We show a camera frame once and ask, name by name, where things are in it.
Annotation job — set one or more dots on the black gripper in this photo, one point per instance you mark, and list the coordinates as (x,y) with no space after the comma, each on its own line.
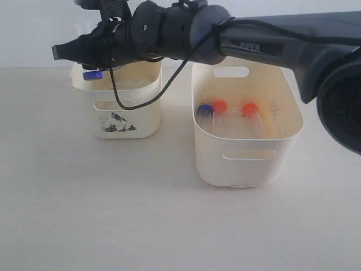
(100,43)

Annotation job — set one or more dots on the blue cap tube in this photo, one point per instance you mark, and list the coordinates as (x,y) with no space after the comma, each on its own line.
(205,116)
(92,75)

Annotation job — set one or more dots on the blue cap tube front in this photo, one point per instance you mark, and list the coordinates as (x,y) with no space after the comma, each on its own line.
(92,75)

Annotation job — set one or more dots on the cream plastic bin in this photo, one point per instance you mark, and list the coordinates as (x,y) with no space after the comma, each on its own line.
(230,154)
(132,84)

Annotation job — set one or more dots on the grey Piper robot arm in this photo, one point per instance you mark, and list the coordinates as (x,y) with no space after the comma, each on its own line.
(322,49)

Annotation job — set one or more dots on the orange cap tube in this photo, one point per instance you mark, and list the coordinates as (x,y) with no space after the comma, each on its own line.
(219,112)
(255,120)

